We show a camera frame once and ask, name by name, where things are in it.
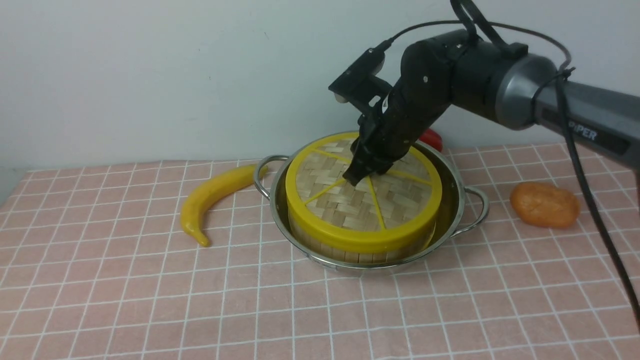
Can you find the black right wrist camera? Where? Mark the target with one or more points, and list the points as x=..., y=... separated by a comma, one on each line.
x=359, y=83

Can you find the pink checkered tablecloth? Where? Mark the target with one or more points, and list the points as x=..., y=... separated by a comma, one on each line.
x=94, y=266

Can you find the orange bread roll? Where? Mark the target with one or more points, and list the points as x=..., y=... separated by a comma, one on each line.
x=544, y=205

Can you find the yellow bamboo steamer lid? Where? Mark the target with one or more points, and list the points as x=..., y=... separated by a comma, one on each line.
x=410, y=192

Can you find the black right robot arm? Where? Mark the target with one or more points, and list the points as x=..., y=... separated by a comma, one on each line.
x=510, y=87

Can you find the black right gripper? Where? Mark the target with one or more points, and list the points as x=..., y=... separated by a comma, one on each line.
x=390, y=127

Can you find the yellow-rimmed bamboo steamer basket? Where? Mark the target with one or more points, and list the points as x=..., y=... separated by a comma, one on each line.
x=375, y=245

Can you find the yellow plastic banana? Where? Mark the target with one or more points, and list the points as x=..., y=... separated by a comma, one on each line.
x=204, y=197

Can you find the red pepper toy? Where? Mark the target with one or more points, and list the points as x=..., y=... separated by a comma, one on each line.
x=432, y=139

